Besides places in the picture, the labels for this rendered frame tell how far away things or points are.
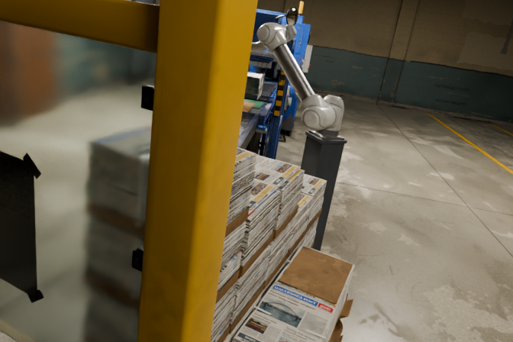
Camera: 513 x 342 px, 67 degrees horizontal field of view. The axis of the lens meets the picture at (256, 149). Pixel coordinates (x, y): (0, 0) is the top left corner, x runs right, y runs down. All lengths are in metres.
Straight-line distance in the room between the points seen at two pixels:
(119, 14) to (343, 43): 10.80
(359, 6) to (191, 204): 10.91
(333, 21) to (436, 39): 2.74
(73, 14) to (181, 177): 0.27
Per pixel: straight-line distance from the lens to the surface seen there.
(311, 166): 2.67
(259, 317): 1.61
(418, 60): 11.62
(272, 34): 2.50
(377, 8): 11.38
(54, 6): 0.65
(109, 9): 0.58
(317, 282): 1.86
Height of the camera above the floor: 1.65
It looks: 18 degrees down
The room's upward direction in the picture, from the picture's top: 9 degrees clockwise
